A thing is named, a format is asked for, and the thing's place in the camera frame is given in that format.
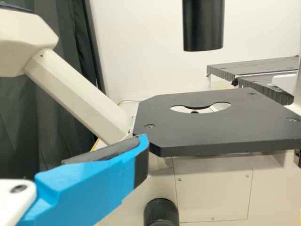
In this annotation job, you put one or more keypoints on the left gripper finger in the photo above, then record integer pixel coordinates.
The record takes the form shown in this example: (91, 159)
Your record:
(94, 183)

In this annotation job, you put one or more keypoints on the cream microscope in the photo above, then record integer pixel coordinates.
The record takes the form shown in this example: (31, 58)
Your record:
(211, 131)

